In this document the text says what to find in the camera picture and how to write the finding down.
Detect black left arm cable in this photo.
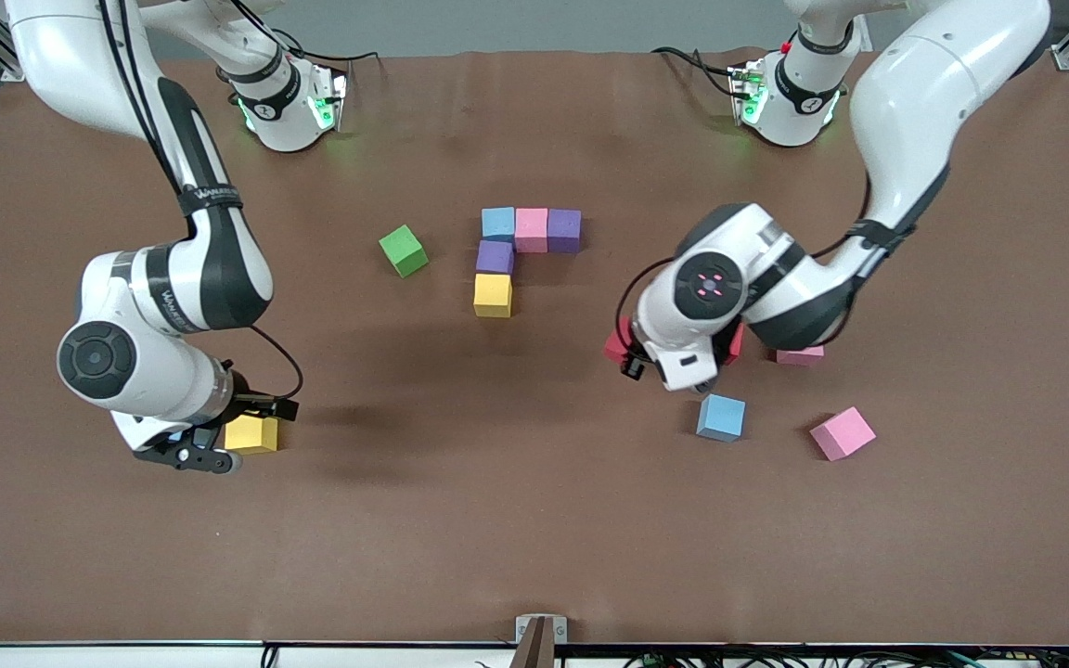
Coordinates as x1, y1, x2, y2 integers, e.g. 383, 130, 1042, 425
615, 176, 916, 358

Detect black right base cable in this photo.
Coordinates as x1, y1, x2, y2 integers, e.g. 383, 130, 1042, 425
228, 0, 380, 71

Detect purple foam cube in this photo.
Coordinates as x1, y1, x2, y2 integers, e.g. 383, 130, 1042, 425
547, 209, 583, 255
476, 240, 516, 276

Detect black left base cable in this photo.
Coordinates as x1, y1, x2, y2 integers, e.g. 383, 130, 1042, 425
650, 45, 744, 101

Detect black base cable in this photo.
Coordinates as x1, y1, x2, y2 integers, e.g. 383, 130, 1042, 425
650, 45, 744, 101
228, 0, 380, 71

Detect brown table mat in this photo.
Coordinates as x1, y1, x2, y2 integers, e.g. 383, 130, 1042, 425
0, 48, 1069, 647

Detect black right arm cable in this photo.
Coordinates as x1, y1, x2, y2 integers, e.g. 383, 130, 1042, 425
98, 0, 305, 402

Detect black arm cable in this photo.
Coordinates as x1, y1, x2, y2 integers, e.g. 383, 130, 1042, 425
615, 176, 916, 358
98, 0, 305, 402

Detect yellow foam cube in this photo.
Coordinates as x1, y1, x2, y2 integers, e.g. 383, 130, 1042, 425
225, 415, 279, 456
473, 274, 513, 319

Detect green foam cube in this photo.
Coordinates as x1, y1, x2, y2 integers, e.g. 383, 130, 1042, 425
379, 225, 430, 278

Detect grey metal bracket with post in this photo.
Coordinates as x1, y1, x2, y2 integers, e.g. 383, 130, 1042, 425
511, 614, 569, 668

